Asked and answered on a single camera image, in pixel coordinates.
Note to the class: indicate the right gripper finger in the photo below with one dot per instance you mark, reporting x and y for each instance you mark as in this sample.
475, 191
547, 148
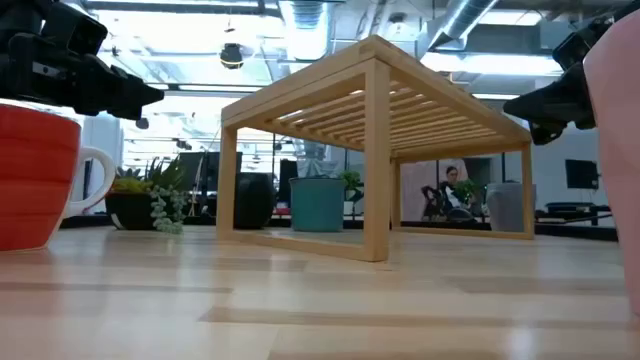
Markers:
550, 102
546, 132

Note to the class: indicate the small green background plant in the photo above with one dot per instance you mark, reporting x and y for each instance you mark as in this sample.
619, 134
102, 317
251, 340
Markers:
465, 190

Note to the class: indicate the silver ventilation duct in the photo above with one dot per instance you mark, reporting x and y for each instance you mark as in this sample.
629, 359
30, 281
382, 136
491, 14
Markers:
462, 20

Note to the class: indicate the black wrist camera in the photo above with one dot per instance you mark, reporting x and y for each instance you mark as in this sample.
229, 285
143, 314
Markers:
75, 30
575, 47

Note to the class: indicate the black mug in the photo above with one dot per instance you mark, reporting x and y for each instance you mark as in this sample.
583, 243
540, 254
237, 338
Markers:
252, 200

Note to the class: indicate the wooden slatted rack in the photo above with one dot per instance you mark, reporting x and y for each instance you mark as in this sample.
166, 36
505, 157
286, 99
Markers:
377, 150

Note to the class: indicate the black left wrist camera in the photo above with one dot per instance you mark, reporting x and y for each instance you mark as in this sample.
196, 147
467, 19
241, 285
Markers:
75, 30

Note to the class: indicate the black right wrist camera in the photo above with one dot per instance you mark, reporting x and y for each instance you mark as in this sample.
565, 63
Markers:
575, 47

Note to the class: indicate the pink mug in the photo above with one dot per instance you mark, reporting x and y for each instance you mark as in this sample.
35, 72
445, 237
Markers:
620, 150

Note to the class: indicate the black wall monitor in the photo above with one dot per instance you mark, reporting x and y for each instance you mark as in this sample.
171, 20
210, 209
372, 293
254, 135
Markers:
581, 174

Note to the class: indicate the black overhead camera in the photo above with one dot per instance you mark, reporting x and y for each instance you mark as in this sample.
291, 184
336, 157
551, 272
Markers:
231, 56

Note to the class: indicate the teal mug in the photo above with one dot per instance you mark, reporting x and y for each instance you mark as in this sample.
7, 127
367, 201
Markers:
316, 205

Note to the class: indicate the small black ceiling lamp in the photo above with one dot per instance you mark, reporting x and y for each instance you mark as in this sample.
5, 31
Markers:
142, 123

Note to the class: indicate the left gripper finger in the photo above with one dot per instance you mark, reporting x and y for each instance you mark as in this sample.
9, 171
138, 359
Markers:
125, 87
120, 110

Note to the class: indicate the lavender grey mug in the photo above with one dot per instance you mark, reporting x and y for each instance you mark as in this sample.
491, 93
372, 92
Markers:
505, 207

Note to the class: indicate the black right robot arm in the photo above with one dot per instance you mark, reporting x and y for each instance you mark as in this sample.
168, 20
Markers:
630, 7

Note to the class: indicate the black desk monitor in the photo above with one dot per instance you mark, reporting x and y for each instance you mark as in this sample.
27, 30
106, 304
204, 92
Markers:
192, 170
225, 167

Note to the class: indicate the succulent plant black pot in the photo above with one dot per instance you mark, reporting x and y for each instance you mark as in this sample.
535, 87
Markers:
130, 210

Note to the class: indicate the person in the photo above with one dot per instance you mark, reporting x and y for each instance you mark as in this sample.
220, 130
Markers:
450, 197

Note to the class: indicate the small plant white pot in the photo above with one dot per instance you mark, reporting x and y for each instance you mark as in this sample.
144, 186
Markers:
351, 182

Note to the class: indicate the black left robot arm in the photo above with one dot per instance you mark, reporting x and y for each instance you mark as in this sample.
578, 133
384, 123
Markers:
20, 15

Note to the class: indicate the black aluminium table frame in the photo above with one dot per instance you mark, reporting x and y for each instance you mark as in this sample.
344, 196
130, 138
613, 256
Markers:
575, 230

